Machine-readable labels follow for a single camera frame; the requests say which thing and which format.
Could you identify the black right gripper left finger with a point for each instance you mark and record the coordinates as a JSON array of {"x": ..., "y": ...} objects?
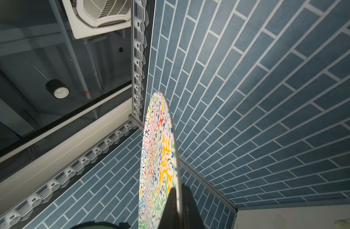
[{"x": 169, "y": 218}]

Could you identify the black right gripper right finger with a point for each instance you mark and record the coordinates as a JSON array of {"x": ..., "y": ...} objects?
[{"x": 190, "y": 216}]

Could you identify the round colourful patterned plate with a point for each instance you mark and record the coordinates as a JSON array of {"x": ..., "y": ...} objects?
[{"x": 159, "y": 166}]

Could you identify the green grey microfibre cloth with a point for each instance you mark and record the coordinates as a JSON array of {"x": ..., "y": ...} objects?
[{"x": 102, "y": 225}]

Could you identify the black hanging spotlight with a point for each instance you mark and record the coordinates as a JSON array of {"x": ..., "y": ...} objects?
[{"x": 57, "y": 89}]

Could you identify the white ceiling air conditioner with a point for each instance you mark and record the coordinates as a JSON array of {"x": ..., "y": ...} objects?
[{"x": 89, "y": 18}]

